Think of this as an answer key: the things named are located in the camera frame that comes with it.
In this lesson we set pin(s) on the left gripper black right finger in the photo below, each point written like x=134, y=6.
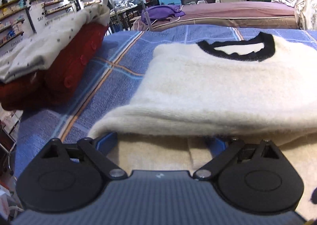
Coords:
x=256, y=178

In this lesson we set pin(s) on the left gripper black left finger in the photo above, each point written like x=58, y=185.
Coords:
x=66, y=177

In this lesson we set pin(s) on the white fuzzy sweater black collar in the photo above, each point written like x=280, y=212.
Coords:
x=262, y=88

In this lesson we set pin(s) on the red folded garment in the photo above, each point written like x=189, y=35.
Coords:
x=56, y=85

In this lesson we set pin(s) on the blue plaid bed sheet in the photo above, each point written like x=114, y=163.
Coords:
x=109, y=81

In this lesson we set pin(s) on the white dotted folded garment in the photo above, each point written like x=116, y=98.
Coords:
x=40, y=51

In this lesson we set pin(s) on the mauve bed mattress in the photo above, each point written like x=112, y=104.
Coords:
x=243, y=14

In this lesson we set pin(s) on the purple cloth on bed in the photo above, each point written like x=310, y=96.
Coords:
x=162, y=12

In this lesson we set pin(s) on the wall shelves with products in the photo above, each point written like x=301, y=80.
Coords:
x=27, y=17

